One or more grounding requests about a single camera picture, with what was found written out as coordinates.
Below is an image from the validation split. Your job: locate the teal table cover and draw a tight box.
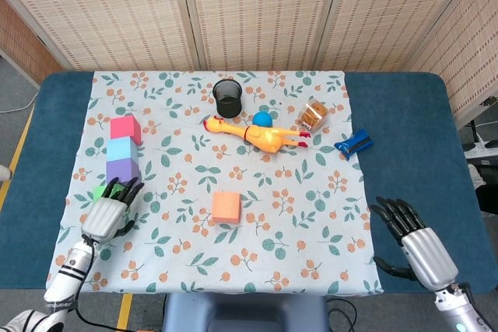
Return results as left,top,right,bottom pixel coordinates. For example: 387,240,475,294
0,71,489,295

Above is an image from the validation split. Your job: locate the white floor cable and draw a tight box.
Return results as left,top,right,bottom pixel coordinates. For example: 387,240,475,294
0,89,40,114

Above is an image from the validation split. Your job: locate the clear jar of rubber bands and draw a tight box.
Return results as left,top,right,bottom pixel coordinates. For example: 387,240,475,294
296,100,329,133

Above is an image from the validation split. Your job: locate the blue ball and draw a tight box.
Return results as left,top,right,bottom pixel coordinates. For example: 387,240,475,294
251,111,275,129

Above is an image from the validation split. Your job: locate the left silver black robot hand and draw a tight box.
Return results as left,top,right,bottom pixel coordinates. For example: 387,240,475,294
80,176,146,243

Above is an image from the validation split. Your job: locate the pink foam cube block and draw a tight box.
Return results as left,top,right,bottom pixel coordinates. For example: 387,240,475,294
109,115,143,145

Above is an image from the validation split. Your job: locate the green foam cube block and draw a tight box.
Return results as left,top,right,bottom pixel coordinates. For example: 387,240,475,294
91,184,126,203

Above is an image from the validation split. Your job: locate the light blue foam cube block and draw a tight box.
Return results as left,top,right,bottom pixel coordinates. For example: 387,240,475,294
105,136,140,164

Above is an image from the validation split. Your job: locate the white power strip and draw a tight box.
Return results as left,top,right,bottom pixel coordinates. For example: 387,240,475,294
462,138,498,160

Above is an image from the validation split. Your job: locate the orange foam cube block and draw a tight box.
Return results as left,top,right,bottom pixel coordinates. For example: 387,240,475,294
211,190,243,226

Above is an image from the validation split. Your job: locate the yellow rubber chicken toy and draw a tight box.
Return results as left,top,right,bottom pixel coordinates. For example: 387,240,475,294
202,114,314,155

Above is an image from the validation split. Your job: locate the floral print tablecloth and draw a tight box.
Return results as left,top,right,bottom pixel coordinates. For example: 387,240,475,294
45,70,386,295

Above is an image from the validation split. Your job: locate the woven folding screen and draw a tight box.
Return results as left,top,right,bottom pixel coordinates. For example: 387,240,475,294
0,0,498,128

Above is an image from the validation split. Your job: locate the black mesh pen cup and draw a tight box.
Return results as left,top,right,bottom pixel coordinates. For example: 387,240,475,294
212,78,246,120

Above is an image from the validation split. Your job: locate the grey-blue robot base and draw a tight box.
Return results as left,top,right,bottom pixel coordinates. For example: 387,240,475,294
160,292,332,332

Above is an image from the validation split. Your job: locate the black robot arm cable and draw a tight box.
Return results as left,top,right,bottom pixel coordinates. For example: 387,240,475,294
75,233,122,332

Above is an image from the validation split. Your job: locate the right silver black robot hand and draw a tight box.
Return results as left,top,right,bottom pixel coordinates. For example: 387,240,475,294
369,197,460,292

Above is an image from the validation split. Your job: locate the purple foam cube block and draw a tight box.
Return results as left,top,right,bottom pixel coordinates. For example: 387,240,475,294
105,158,143,186

